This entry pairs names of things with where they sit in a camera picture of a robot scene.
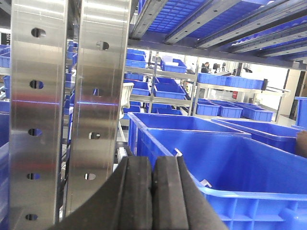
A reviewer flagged large blue target bin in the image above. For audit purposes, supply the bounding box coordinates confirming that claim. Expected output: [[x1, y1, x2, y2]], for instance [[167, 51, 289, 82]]
[[137, 129, 307, 230]]

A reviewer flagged perforated steel upright post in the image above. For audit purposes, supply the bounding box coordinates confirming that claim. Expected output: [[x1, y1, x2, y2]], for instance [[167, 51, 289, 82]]
[[9, 0, 69, 230]]

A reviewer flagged white curved PVC pipe clamp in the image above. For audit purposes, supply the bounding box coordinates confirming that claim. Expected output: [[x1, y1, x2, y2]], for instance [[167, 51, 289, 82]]
[[173, 148, 212, 188]]

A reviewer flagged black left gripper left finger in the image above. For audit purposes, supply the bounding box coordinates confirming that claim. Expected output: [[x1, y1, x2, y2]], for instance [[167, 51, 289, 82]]
[[51, 157, 153, 230]]

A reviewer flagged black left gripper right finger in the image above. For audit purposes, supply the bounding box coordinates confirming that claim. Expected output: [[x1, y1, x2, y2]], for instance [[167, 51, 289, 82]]
[[153, 157, 227, 230]]

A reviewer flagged blue bin behind target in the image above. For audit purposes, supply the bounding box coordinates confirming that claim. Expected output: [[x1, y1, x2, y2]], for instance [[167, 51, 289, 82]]
[[128, 112, 251, 155]]

